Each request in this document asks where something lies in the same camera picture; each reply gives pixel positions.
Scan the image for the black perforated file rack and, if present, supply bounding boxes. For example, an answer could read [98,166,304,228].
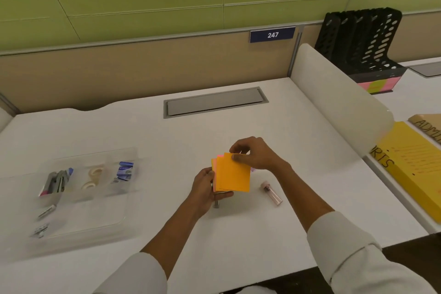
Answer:
[314,7,408,83]

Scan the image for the clear plastic organizer tray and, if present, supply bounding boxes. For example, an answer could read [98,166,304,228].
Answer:
[0,147,140,256]

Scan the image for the frosted white desk divider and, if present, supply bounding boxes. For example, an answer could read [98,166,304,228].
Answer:
[290,43,395,158]

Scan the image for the person's right forearm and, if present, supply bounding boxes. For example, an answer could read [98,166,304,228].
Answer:
[276,163,437,294]

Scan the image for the blue staple boxes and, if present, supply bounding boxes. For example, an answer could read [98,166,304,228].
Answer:
[115,161,134,182]

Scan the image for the silver binder clip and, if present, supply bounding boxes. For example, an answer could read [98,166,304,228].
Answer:
[32,223,51,239]
[37,204,57,220]

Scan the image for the pink and yellow note block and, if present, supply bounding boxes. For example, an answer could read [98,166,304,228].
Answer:
[357,76,402,94]

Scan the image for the person's right hand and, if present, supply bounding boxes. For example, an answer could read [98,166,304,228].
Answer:
[229,136,291,176]

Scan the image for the blue number label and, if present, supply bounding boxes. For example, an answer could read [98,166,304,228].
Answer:
[249,27,297,44]

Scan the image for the clear vial with pink cap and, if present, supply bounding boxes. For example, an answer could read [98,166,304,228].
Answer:
[260,181,283,206]

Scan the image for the grey cable cover plate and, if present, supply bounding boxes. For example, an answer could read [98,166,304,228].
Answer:
[163,87,269,119]
[409,62,441,79]

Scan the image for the brown cardboard sign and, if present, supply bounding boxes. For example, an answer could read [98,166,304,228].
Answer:
[408,113,441,146]

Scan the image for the yellow paper folder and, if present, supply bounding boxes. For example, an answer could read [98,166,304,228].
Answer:
[369,122,441,225]

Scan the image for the person's left forearm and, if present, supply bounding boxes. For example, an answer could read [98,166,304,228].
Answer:
[92,201,207,294]

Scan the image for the orange and pink sticky notes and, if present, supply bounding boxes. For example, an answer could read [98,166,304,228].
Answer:
[211,153,251,194]

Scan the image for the beige desk partition panel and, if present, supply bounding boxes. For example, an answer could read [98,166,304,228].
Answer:
[0,11,441,117]

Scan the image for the person's left hand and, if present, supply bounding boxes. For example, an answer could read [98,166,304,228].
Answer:
[188,167,234,218]

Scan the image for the grey stapler with red base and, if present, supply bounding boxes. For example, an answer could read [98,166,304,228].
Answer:
[39,170,69,198]

